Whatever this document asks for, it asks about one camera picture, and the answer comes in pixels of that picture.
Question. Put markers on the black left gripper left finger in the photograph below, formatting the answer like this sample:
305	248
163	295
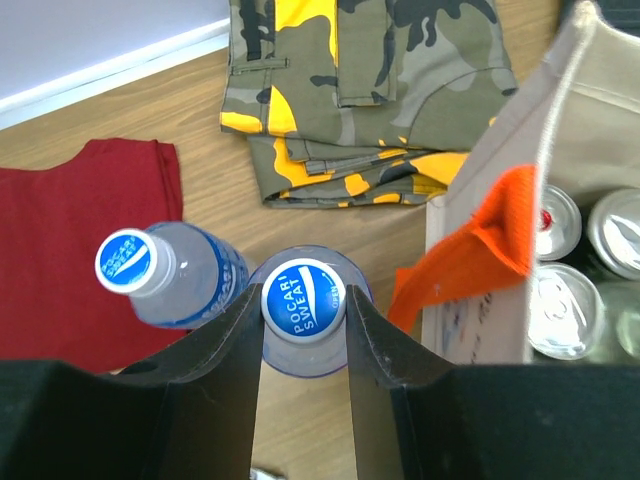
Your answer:
187	412

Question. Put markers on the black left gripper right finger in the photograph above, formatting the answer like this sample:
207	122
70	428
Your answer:
418	416

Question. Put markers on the Pocari Sweat bottle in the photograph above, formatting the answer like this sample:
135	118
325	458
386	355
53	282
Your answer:
303	305
175	274

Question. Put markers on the beige canvas tote bag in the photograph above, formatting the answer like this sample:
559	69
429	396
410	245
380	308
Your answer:
574	124

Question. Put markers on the folded red shirt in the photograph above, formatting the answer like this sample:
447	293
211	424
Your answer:
52	224

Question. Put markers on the black soda can left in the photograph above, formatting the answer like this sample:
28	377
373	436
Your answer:
567	317

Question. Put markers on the green cap glass bottle back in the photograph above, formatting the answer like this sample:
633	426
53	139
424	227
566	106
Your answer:
620	343

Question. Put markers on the red tab can back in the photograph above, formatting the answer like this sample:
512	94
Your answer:
560	225

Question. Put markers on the camouflage yellow green shorts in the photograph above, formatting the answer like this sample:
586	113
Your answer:
350	103

